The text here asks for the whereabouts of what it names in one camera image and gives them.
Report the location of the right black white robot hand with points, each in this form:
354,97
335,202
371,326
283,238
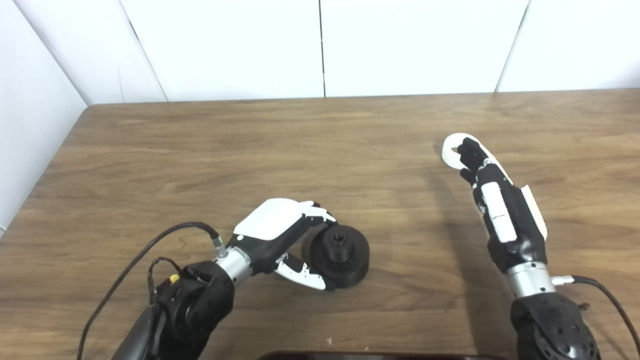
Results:
522,225

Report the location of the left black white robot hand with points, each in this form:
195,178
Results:
272,220

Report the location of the round black plastic part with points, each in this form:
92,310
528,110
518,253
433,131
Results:
350,265

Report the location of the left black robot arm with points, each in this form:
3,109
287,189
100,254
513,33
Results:
200,305

